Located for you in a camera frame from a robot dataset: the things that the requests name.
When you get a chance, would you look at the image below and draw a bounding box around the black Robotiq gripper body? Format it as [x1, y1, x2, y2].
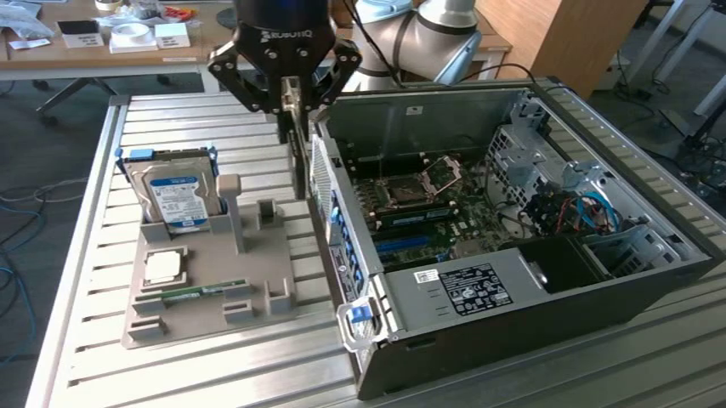
[231, 0, 339, 82]

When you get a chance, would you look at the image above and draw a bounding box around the graphics card with metal bracket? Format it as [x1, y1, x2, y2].
[281, 76, 315, 201]

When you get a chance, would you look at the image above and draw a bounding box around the black round lamp base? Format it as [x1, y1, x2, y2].
[215, 6, 239, 31]

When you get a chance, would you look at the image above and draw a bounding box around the plain white box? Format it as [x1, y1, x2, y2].
[154, 22, 190, 49]

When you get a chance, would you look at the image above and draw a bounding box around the flat white box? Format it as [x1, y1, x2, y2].
[109, 31, 159, 54]

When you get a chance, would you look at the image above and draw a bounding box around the white tape roll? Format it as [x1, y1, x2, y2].
[110, 23, 153, 43]

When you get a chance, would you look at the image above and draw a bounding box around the wooden desk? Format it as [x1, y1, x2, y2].
[0, 0, 512, 82]

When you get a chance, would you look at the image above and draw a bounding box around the white box with black top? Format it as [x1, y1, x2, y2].
[57, 20, 106, 48]

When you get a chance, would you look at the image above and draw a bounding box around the hard disk in blue caddy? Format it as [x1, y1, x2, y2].
[117, 144, 229, 234]

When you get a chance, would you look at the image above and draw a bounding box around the metal socket cover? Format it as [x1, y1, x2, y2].
[420, 155, 465, 196]

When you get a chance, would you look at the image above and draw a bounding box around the CPU socket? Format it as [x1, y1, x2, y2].
[385, 178, 438, 209]

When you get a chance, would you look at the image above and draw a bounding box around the RAM stick with blue label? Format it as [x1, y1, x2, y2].
[377, 203, 458, 229]

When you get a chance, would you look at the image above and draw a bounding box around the clear plastic bag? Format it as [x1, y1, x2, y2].
[0, 3, 57, 40]

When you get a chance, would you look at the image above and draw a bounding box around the green motherboard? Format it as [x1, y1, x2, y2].
[351, 152, 529, 273]

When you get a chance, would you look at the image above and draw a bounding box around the blue expansion slot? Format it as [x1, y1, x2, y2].
[374, 235, 433, 254]

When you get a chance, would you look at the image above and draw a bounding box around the grey plastic parts rack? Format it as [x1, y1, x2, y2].
[121, 173, 301, 350]

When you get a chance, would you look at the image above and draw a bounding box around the silver CPU chip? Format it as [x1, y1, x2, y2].
[143, 252, 186, 285]

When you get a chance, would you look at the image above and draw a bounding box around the green RAM stick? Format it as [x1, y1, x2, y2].
[162, 280, 249, 302]

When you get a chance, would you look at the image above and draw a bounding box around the grey power supply unit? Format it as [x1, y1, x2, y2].
[382, 248, 549, 331]

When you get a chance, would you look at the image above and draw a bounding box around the silver disk bay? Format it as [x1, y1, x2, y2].
[578, 224, 682, 277]

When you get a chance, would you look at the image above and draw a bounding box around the open black PC case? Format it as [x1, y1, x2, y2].
[297, 76, 726, 400]

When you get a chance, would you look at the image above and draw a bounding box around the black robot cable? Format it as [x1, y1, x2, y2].
[343, 0, 398, 86]

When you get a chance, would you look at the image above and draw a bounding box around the black cable behind case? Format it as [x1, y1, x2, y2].
[481, 62, 580, 99]

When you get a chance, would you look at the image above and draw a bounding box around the grey floor cable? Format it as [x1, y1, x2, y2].
[0, 177, 91, 205]

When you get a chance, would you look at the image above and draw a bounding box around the red wire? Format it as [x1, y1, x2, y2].
[554, 198, 576, 233]

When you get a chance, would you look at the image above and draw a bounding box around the blue wire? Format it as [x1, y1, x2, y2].
[578, 190, 624, 235]

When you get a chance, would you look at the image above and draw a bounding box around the white table frame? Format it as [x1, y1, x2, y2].
[624, 0, 726, 116]

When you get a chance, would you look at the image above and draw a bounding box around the blue floor cable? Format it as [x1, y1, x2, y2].
[0, 207, 47, 366]

